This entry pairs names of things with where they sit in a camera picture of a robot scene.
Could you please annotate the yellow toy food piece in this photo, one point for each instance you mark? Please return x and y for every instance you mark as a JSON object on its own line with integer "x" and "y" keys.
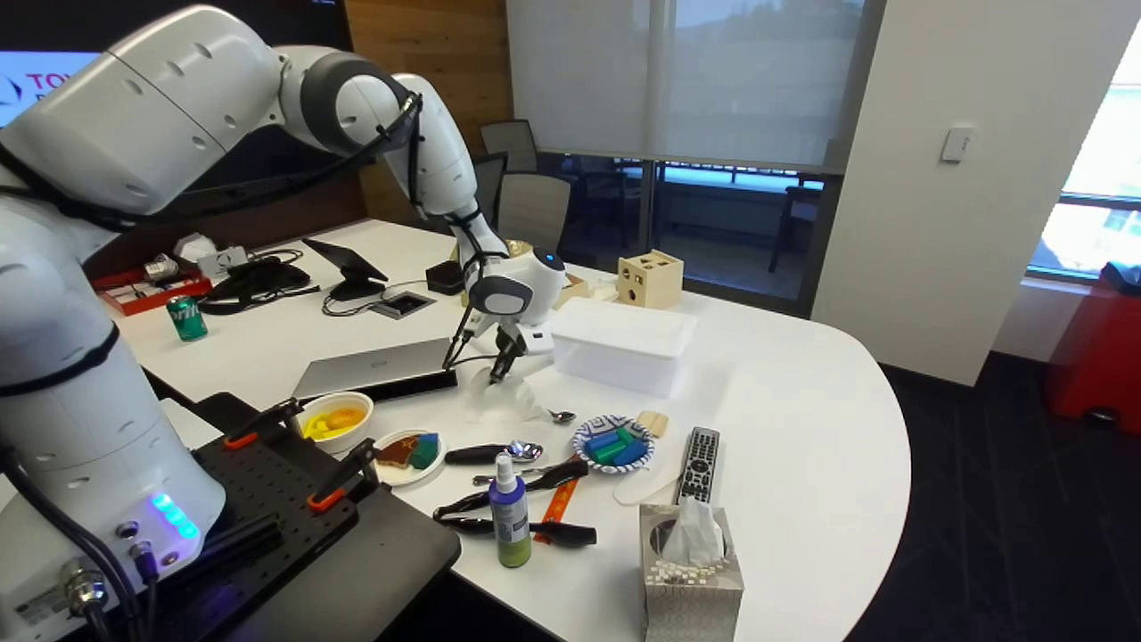
{"x": 337, "y": 424}

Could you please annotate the blue long block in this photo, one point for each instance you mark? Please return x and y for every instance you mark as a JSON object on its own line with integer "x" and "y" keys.
{"x": 618, "y": 437}

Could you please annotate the green can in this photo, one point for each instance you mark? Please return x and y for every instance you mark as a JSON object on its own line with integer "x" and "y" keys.
{"x": 185, "y": 324}

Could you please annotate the white bowl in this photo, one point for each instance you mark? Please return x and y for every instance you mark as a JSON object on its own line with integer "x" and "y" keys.
{"x": 321, "y": 401}

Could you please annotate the blue patterned plate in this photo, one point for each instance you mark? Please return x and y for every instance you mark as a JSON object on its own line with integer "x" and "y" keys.
{"x": 585, "y": 458}

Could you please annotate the beige round disc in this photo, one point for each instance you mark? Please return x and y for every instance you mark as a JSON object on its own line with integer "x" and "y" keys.
{"x": 655, "y": 424}

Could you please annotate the table power outlet panel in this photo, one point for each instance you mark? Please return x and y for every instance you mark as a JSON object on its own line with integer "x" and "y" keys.
{"x": 399, "y": 305}

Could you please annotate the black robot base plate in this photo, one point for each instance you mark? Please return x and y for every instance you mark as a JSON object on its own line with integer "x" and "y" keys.
{"x": 356, "y": 574}

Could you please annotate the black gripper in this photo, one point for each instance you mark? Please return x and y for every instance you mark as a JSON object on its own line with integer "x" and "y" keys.
{"x": 506, "y": 337}

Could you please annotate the white wall switch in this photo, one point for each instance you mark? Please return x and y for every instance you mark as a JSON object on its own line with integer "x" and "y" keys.
{"x": 955, "y": 146}

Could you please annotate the green hexagonal block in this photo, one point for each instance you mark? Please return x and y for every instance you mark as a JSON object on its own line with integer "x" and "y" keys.
{"x": 413, "y": 452}

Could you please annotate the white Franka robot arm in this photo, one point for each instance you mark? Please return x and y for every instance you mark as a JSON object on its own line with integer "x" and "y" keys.
{"x": 180, "y": 96}

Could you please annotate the dark outdoor chair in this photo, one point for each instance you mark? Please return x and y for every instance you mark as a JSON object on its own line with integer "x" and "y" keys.
{"x": 798, "y": 221}

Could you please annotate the black marker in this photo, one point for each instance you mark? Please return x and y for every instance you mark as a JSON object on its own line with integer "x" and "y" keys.
{"x": 557, "y": 475}
{"x": 557, "y": 536}

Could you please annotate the metal spoon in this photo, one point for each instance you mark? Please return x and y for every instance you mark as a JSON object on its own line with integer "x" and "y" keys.
{"x": 560, "y": 419}

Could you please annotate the silver laptop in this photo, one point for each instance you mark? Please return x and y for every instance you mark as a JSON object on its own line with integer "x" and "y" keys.
{"x": 380, "y": 362}

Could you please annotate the black orange clamp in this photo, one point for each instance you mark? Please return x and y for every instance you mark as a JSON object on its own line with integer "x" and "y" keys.
{"x": 268, "y": 424}
{"x": 343, "y": 475}

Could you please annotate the brown orange giraffe-pattern block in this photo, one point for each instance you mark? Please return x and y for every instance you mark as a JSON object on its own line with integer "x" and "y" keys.
{"x": 392, "y": 454}

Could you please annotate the white tissue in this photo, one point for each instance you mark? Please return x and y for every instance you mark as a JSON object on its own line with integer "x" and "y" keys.
{"x": 691, "y": 536}

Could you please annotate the black remote control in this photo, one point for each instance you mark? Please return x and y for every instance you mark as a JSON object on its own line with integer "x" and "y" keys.
{"x": 699, "y": 461}

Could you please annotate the small wooden tray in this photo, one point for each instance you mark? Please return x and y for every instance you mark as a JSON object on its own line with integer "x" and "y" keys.
{"x": 574, "y": 287}

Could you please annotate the green long block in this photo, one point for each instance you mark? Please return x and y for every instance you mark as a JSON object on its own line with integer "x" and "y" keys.
{"x": 623, "y": 454}

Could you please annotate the grey roller blind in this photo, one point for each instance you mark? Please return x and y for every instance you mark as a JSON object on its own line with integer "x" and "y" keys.
{"x": 772, "y": 83}
{"x": 583, "y": 72}

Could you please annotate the red flat box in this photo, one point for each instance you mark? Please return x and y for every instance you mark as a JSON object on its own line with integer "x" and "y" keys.
{"x": 146, "y": 299}

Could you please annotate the white styrofoam box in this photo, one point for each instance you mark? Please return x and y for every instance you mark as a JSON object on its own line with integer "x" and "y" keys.
{"x": 618, "y": 339}

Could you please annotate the white power adapter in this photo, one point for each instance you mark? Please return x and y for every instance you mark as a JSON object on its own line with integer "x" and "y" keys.
{"x": 196, "y": 247}

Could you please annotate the white paper plate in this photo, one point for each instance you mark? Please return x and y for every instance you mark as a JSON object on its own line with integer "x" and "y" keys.
{"x": 396, "y": 475}

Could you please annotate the small black box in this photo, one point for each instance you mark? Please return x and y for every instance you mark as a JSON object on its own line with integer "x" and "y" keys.
{"x": 443, "y": 276}

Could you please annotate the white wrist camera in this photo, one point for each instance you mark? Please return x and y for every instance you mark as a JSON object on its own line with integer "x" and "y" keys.
{"x": 539, "y": 345}

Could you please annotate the red bin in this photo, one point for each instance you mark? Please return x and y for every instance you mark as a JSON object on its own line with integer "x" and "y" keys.
{"x": 1100, "y": 360}

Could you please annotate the silver tissue box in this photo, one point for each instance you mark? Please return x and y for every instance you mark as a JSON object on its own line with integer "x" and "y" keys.
{"x": 696, "y": 602}

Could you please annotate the wooden shape sorter cube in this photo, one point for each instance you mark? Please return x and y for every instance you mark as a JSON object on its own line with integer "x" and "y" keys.
{"x": 651, "y": 284}

